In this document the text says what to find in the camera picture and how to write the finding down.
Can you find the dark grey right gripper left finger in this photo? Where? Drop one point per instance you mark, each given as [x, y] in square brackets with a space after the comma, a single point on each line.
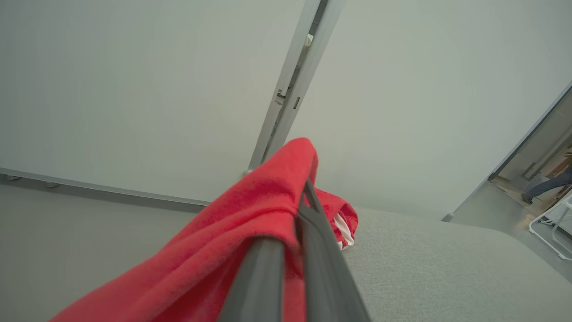
[259, 286]

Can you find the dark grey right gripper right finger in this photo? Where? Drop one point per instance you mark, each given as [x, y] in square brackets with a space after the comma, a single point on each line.
[326, 273]

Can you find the red and white garment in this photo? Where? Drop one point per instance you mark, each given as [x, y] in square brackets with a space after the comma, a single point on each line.
[232, 214]

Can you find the white tube rack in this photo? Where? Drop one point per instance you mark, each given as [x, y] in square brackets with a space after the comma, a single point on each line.
[546, 242]

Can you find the person in blue jeans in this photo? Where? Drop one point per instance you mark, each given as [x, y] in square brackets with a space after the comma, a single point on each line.
[549, 183]

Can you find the small grey levelling foot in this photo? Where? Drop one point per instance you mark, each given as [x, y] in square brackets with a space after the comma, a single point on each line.
[12, 177]

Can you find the grey partition bottom rail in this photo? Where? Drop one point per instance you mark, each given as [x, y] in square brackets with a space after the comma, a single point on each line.
[111, 190]

